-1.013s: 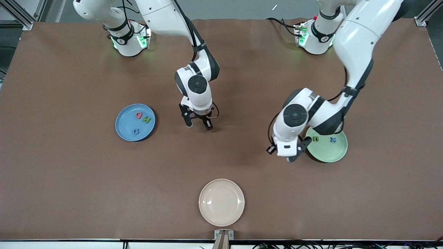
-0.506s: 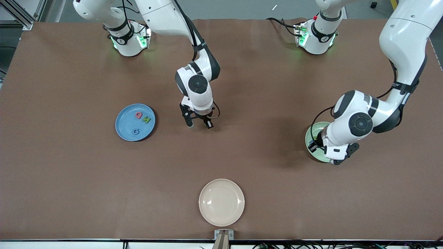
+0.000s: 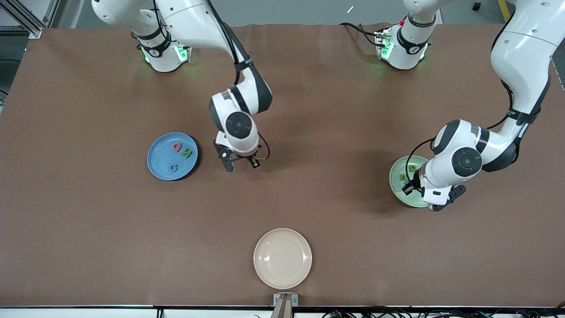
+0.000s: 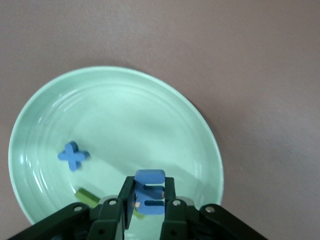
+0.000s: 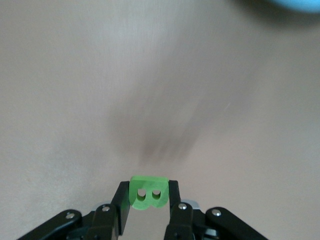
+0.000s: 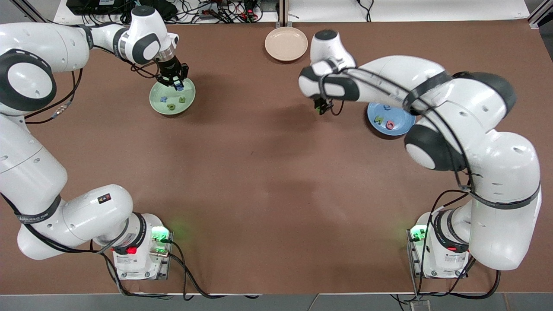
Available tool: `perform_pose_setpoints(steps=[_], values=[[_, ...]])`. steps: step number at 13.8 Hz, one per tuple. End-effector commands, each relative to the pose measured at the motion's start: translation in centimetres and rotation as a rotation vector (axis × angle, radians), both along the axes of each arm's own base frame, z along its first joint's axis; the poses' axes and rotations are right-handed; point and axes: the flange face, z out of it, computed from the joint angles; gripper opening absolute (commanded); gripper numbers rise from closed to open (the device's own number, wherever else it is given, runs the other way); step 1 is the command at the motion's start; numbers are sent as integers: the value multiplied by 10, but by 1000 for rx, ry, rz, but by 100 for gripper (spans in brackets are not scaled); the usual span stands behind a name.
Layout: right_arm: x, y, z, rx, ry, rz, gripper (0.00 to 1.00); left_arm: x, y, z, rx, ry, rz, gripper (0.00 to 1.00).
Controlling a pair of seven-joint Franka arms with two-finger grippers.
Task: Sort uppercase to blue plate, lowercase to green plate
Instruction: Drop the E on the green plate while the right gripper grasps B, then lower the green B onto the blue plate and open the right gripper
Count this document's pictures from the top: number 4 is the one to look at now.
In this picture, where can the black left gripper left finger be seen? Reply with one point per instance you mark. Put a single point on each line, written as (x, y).
(105, 220)

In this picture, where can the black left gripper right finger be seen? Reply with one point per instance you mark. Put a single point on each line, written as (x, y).
(180, 222)

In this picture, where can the green foam lowercase n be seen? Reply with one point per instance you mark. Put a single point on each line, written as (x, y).
(86, 196)

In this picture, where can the blue foam lowercase m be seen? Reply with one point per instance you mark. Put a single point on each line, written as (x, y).
(150, 175)

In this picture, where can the blue foam lowercase x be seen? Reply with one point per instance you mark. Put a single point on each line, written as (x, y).
(73, 156)

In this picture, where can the green plate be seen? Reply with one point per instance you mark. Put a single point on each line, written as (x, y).
(125, 112)

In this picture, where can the brown table mat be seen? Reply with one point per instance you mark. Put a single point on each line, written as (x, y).
(250, 50)

